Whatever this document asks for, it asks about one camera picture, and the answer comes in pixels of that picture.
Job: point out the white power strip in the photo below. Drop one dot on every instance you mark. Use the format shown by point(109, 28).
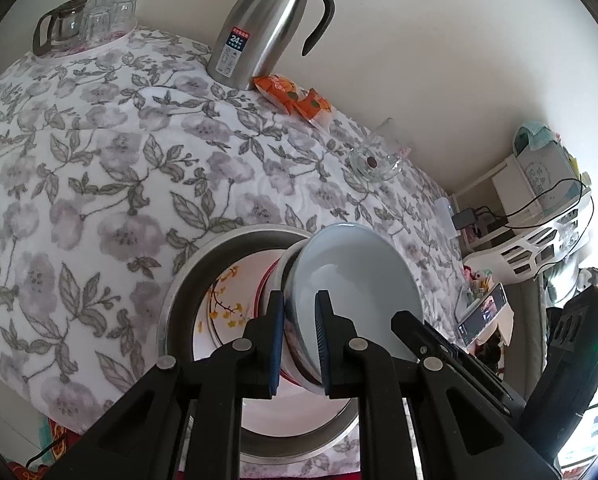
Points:
point(445, 215)

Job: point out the clear glass mug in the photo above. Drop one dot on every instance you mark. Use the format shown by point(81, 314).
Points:
point(379, 155)

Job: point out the pale green bag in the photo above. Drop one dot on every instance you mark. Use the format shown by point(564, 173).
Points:
point(544, 165)

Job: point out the stainless steel basin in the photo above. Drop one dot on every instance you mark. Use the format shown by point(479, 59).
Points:
point(179, 310)

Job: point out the grey floral tablecloth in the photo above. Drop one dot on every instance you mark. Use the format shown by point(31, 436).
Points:
point(104, 160)

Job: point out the red rimmed strawberry print bowl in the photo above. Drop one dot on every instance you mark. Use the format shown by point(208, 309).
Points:
point(270, 290)

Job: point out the black rimmed white plate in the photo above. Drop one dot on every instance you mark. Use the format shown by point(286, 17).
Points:
point(224, 290)

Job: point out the small clear glass cup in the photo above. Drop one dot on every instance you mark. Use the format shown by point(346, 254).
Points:
point(114, 0)
point(124, 15)
point(96, 22)

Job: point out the white lattice shelf rack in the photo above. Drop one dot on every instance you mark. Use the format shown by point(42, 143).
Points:
point(524, 250)

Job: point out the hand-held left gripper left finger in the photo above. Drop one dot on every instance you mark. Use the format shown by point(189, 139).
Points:
point(276, 345)

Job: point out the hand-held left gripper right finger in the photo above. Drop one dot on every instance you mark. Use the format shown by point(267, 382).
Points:
point(324, 345)

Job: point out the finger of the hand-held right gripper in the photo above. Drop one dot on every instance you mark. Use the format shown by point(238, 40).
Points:
point(429, 337)

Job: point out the orange snack packet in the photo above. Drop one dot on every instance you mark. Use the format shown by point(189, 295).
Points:
point(314, 105)
point(276, 90)

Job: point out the smartphone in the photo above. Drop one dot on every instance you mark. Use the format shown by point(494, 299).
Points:
point(484, 315)

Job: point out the stainless steel thermos jug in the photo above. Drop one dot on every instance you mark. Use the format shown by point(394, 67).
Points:
point(259, 25)

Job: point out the black charger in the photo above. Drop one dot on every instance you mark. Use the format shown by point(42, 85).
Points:
point(465, 220)

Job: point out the small pale blue bowl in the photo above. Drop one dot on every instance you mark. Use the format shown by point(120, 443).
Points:
point(349, 275)

